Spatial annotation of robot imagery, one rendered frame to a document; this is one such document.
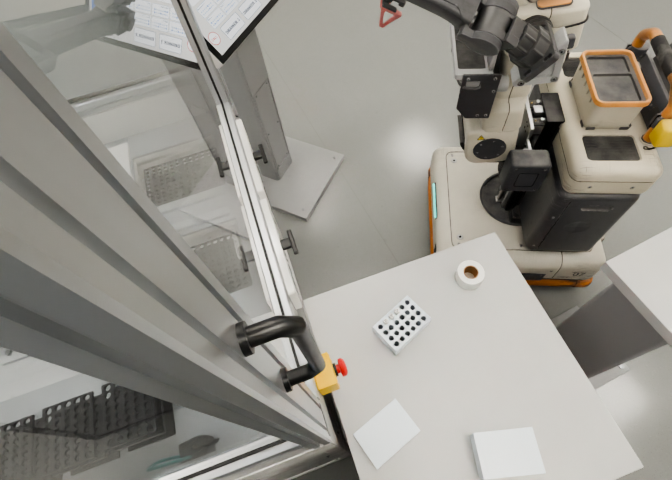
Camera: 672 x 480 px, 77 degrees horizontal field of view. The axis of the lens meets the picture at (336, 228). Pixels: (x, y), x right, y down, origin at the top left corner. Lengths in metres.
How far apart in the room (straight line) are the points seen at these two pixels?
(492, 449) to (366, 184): 1.54
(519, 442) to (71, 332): 0.97
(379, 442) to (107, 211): 0.94
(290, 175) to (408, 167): 0.64
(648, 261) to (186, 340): 1.29
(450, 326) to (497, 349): 0.12
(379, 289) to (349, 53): 2.12
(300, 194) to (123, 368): 2.05
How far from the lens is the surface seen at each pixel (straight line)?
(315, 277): 2.02
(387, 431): 1.06
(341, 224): 2.14
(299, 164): 2.34
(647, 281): 1.36
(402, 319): 1.13
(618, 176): 1.48
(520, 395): 1.14
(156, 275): 0.20
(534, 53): 1.07
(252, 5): 1.66
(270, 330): 0.32
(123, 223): 0.19
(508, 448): 1.06
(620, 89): 1.54
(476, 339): 1.14
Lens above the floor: 1.84
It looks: 60 degrees down
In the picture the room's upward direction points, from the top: 10 degrees counter-clockwise
